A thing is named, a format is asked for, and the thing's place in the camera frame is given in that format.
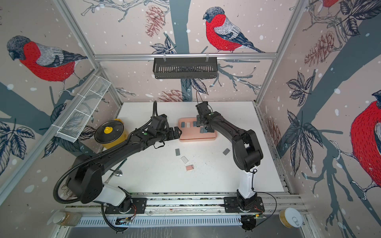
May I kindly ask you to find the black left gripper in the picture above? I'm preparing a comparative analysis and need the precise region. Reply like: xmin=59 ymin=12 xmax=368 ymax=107
xmin=156 ymin=125 xmax=183 ymax=143

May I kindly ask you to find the pink plastic storage tray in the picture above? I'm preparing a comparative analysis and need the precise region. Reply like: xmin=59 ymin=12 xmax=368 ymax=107
xmin=178 ymin=118 xmax=217 ymax=142

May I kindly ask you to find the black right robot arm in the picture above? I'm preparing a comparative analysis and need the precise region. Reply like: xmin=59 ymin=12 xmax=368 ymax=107
xmin=196 ymin=101 xmax=264 ymax=212

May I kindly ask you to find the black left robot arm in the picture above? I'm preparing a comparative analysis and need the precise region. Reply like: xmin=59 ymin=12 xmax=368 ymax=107
xmin=53 ymin=114 xmax=182 ymax=204

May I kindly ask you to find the pink eraser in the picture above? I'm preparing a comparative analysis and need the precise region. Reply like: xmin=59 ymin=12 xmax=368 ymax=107
xmin=186 ymin=165 xmax=194 ymax=171

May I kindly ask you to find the yellow electric cooking pot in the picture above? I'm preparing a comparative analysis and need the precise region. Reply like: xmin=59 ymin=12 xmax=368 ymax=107
xmin=94 ymin=119 xmax=128 ymax=149

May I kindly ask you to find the yellow tape roll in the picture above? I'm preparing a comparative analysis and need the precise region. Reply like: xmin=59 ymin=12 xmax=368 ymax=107
xmin=279 ymin=207 xmax=304 ymax=228

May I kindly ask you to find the glass jar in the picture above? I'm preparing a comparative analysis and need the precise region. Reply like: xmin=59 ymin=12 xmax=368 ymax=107
xmin=52 ymin=210 xmax=82 ymax=227

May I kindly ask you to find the black hanging wire basket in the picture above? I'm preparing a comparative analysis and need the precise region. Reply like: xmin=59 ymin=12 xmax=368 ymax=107
xmin=153 ymin=57 xmax=218 ymax=79

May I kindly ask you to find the green handled fork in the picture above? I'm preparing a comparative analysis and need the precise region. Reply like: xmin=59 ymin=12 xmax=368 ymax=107
xmin=104 ymin=159 xmax=127 ymax=183

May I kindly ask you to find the white wire mesh shelf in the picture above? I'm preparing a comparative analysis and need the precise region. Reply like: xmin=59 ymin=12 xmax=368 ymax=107
xmin=55 ymin=74 xmax=111 ymax=142

